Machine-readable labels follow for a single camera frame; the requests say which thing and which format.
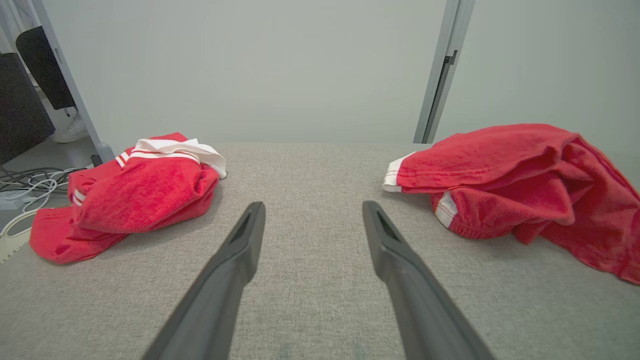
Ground white floor cable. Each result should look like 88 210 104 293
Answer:
0 177 60 239

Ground grey metal partition post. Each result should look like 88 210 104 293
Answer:
27 0 117 165
413 0 477 145

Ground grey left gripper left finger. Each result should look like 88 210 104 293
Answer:
142 201 266 360

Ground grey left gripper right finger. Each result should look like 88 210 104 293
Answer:
362 200 496 360

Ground red shirt white sleeves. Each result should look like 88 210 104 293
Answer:
29 132 228 265

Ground white sneaker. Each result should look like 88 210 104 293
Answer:
52 111 91 144

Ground red shorts white trim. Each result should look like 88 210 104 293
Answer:
382 123 640 286

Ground grey floor cable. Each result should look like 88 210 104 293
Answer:
0 166 72 195

